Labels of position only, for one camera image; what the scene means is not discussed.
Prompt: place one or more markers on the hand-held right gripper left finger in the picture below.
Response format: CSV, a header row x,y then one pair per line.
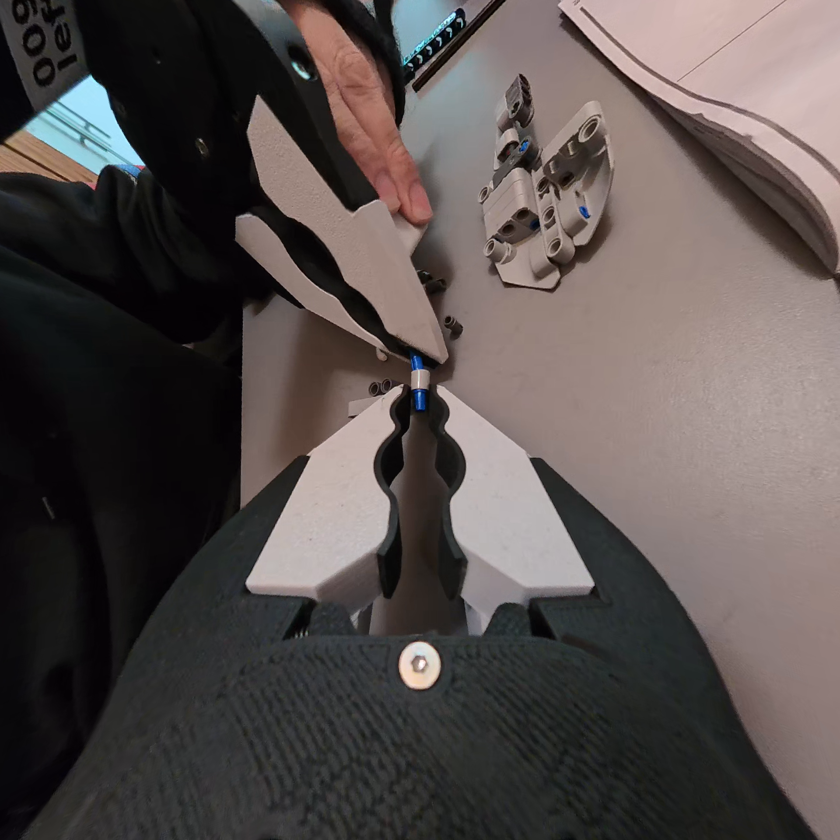
x,y
328,518

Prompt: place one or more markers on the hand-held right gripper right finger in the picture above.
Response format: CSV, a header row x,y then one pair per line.
x,y
518,525

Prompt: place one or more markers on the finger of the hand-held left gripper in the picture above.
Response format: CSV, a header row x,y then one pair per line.
x,y
295,275
387,275

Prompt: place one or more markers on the small white toy bush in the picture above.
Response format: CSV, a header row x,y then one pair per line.
x,y
421,379

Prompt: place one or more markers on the blue toy connector pin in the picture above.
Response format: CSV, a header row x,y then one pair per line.
x,y
418,397

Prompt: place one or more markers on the grey desk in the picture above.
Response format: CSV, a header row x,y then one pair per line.
x,y
656,407

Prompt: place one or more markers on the person's left hand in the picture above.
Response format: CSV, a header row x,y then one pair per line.
x,y
367,111

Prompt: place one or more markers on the grey toy brick assembly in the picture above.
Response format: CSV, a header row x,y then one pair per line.
x,y
544,210

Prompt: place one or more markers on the person's dark clothing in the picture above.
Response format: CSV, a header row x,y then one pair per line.
x,y
98,459

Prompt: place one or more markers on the open instruction booklet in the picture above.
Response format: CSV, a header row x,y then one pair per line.
x,y
754,85

